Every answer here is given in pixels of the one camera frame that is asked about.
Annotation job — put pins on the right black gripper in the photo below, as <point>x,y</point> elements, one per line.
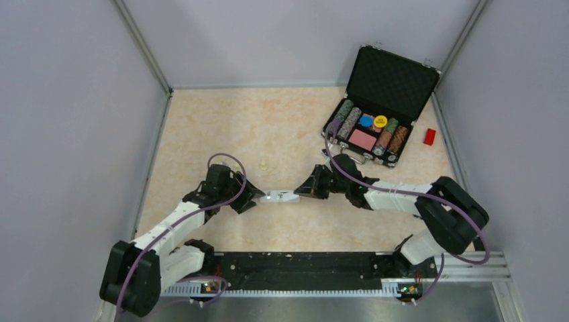
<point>312,186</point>

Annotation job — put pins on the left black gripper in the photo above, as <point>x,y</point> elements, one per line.
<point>244,202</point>

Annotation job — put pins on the white remote control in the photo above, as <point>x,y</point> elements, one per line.
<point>279,196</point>

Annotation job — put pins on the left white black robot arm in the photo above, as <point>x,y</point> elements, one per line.
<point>138,271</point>

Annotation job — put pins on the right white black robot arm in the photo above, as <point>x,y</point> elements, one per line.
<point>453,219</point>

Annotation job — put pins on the purple green chip stack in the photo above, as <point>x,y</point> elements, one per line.
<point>339,117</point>

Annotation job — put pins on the pink card deck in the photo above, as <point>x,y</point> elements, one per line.
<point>362,139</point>

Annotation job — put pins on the blue round chip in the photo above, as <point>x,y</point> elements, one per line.
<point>366,121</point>

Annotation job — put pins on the green red chip stack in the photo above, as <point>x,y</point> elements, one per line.
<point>385,137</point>

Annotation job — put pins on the yellow big blind chip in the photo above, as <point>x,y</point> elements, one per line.
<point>380,121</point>

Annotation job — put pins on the brown orange chip stack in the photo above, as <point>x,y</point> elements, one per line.
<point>396,143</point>

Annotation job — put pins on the black poker chip case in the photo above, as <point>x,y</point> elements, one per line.
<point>383,83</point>

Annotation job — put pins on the red toy brick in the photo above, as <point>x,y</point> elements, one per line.
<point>429,138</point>

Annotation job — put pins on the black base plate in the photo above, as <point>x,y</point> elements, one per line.
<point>297,271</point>

